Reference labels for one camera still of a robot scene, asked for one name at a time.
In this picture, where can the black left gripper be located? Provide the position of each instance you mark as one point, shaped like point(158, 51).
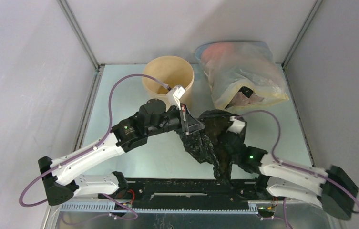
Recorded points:
point(188, 124)

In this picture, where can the black plastic trash bag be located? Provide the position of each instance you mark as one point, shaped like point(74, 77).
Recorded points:
point(204, 145)

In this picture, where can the beige round trash bin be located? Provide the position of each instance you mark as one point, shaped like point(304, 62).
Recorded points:
point(171, 70)

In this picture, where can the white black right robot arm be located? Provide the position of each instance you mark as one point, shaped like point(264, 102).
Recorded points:
point(329, 189)

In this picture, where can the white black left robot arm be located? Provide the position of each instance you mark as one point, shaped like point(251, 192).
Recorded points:
point(63, 177)

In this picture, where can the translucent bag of supplies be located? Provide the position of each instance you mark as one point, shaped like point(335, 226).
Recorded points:
point(241, 74)

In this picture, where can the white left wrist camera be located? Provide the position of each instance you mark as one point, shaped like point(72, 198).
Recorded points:
point(174, 96)

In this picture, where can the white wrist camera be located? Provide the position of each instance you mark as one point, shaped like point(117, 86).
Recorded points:
point(236, 126)
point(174, 96)

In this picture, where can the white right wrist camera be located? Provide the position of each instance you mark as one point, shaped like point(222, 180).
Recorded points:
point(236, 126)

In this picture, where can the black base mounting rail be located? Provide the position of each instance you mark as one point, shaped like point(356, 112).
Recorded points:
point(191, 194)

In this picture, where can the aluminium frame post left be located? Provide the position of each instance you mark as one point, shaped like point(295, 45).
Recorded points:
point(76, 28)

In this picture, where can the aluminium frame post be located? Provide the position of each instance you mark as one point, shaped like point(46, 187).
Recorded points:
point(307, 22)
point(76, 28)

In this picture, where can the aluminium frame post right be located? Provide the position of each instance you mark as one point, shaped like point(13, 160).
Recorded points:
point(307, 22)

